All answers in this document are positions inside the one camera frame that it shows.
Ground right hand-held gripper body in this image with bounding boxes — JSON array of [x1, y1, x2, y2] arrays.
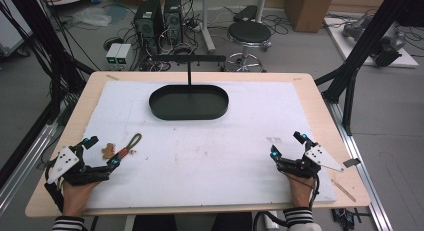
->
[[278, 143, 345, 179]]

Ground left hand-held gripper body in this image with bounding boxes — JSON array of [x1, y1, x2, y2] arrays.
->
[[45, 145, 112, 187]]

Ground olive loop keychain strap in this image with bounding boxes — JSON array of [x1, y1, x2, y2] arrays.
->
[[117, 132, 143, 160]]

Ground person's right hand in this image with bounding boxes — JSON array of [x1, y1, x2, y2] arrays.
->
[[285, 172, 316, 209]]

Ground person's left hand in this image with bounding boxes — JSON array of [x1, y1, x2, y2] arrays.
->
[[62, 180, 101, 217]]

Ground small brown figure charm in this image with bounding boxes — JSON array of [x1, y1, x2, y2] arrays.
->
[[101, 142, 117, 160]]

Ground grey tape piece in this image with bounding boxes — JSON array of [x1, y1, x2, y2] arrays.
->
[[342, 157, 362, 169]]

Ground thin wooden stick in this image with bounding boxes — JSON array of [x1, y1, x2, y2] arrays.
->
[[330, 178, 357, 203]]

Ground white foam mat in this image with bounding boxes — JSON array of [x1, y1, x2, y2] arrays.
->
[[82, 79, 338, 211]]

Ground white power supply box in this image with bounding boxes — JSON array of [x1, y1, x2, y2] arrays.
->
[[115, 43, 132, 67], [105, 42, 122, 66]]

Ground black oval tray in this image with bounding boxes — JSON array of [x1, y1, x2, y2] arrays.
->
[[148, 84, 230, 122]]

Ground white floor board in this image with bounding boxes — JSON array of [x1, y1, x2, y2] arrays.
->
[[323, 16, 420, 69]]

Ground black round stool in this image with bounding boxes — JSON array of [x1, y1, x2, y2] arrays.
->
[[224, 20, 273, 73]]

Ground black T-shaped hanging stand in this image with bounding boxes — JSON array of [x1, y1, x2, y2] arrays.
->
[[152, 54, 228, 92]]

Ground grey robot device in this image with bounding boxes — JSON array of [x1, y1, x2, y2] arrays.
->
[[342, 14, 407, 68]]

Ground clear plastic bag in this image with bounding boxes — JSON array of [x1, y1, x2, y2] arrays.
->
[[70, 6, 113, 28]]

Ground brown cardboard box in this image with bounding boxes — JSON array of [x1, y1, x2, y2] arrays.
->
[[284, 0, 337, 34]]

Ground black computer tower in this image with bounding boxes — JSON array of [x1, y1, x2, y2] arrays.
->
[[162, 0, 184, 46], [133, 0, 165, 56]]

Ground black foot pedal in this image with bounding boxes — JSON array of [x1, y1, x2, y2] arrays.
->
[[232, 4, 259, 24]]

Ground white desk leg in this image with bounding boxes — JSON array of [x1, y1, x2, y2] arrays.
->
[[199, 0, 218, 55]]

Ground aluminium rail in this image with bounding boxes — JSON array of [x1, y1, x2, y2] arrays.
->
[[324, 99, 395, 231], [0, 122, 59, 214]]

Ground black metal frame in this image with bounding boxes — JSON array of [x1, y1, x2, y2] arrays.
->
[[0, 0, 96, 189], [314, 0, 424, 136]]

